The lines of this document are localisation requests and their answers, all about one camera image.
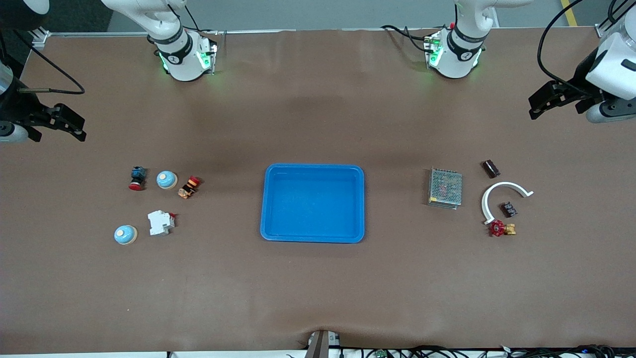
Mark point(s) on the grey table clamp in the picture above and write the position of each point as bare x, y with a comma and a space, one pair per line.
320, 345

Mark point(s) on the red emergency stop button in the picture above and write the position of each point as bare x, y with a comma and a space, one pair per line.
137, 175

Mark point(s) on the white circuit breaker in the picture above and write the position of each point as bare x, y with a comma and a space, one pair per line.
160, 223

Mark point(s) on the orange and red switch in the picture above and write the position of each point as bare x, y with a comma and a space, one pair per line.
188, 189

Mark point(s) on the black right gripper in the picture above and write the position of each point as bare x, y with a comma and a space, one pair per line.
19, 108

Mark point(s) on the metal mesh power supply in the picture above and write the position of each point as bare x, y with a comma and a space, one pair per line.
445, 188

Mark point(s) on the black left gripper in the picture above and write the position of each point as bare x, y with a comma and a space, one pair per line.
581, 78

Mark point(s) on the blue plastic tray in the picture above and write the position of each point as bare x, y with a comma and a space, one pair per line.
313, 204

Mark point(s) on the light blue desk bell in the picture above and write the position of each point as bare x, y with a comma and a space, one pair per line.
125, 234
166, 179

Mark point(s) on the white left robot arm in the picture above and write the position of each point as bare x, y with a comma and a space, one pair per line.
616, 69

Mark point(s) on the dark brown cylindrical capacitor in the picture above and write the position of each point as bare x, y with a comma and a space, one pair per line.
509, 209
491, 169

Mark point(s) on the white curved plastic arc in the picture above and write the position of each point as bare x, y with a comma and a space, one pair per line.
503, 185

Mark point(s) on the aluminium frame post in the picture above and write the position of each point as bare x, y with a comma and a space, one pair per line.
600, 31
40, 39

